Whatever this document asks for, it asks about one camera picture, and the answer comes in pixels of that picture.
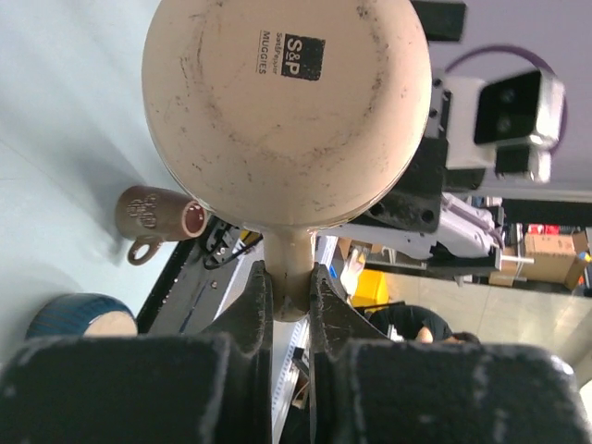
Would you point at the yellow bin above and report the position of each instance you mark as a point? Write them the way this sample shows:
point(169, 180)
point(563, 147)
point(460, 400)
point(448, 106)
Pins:
point(372, 289)

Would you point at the cardboard box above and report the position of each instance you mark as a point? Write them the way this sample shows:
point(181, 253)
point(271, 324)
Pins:
point(557, 259)

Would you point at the person in black shirt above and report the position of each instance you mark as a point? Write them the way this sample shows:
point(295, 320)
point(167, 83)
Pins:
point(413, 322)

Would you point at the beige round mug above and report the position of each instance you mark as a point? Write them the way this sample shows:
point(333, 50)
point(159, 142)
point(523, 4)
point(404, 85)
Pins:
point(286, 117)

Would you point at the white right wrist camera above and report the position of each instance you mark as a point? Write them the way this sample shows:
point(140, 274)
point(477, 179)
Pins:
point(508, 125)

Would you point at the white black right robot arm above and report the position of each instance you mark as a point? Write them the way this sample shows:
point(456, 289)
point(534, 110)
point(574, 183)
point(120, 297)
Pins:
point(465, 242)

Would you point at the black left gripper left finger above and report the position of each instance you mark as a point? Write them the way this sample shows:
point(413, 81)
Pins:
point(211, 387)

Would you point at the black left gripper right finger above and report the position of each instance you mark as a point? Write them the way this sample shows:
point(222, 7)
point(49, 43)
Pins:
point(369, 389)

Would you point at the brown striped mug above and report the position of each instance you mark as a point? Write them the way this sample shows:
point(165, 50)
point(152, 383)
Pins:
point(150, 216)

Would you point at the dark blue mug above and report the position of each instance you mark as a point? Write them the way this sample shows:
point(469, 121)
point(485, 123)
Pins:
point(83, 315)

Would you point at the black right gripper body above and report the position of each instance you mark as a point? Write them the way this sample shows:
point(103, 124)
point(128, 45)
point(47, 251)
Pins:
point(413, 204)

